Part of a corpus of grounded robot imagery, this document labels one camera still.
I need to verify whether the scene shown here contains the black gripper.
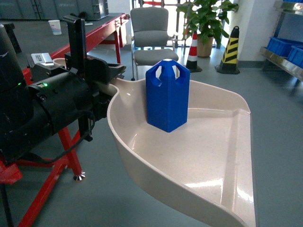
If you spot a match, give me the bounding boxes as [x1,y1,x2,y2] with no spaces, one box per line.
[64,52,126,121]

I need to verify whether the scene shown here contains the white paper cup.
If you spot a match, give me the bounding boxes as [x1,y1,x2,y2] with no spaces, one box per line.
[48,19,62,35]

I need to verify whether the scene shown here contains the metal shelf rack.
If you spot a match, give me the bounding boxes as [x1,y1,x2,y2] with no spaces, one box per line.
[260,0,303,81]

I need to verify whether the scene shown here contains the red white traffic cone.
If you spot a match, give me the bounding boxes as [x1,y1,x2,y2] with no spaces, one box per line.
[185,31,202,72]

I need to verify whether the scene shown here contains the black cable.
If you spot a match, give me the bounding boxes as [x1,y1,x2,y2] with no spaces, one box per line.
[23,109,96,164]

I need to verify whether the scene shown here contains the yellow black traffic cone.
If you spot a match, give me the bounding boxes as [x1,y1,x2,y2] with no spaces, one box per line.
[215,26,240,74]

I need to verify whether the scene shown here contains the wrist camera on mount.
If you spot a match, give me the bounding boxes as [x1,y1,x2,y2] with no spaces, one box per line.
[27,15,87,82]

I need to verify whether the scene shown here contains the green potted plant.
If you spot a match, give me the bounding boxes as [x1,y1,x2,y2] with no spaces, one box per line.
[176,0,239,57]

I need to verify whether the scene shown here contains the grey office chair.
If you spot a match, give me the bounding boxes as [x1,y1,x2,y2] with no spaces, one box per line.
[130,7,179,81]

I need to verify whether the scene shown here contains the beige plastic dustpan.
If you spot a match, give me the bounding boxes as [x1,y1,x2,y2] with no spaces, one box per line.
[52,57,257,227]

